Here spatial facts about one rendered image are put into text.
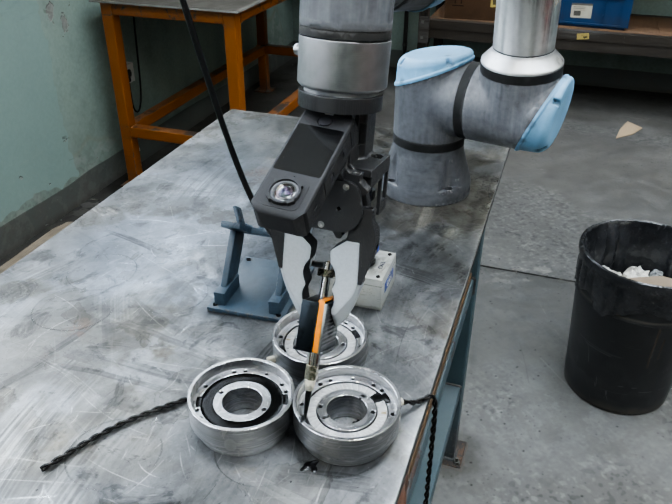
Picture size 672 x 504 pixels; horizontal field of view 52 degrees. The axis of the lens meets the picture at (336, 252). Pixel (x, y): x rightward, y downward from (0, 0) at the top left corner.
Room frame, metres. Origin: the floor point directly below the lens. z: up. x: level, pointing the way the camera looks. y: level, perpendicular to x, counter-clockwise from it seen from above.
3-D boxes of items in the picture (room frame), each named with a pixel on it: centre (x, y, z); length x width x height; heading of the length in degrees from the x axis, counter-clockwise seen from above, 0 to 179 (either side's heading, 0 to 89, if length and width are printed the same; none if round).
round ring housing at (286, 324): (0.61, 0.02, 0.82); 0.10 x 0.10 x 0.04
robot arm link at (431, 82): (1.07, -0.16, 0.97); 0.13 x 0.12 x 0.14; 59
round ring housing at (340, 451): (0.51, -0.01, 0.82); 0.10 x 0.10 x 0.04
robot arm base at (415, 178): (1.07, -0.15, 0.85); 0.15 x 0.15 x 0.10
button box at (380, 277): (0.76, -0.04, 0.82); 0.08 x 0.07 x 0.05; 162
